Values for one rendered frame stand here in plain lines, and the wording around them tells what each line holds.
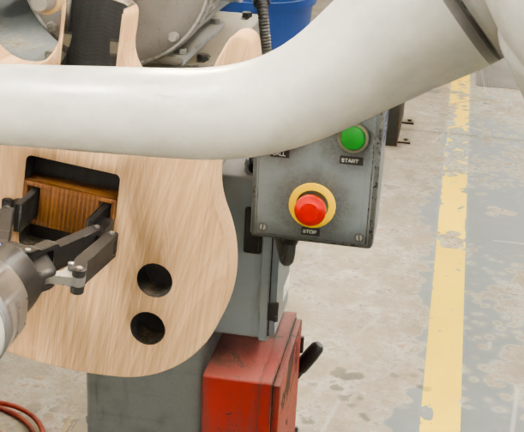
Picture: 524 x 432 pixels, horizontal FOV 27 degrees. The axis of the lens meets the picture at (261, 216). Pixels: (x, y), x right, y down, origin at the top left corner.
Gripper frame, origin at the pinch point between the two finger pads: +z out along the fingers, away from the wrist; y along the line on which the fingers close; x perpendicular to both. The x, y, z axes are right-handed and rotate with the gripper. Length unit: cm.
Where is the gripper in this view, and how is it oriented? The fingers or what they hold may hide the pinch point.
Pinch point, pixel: (67, 212)
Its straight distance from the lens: 111.7
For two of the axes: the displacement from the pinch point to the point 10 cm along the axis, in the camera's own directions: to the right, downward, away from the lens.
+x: 1.6, -9.1, -3.8
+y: 9.7, 2.2, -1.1
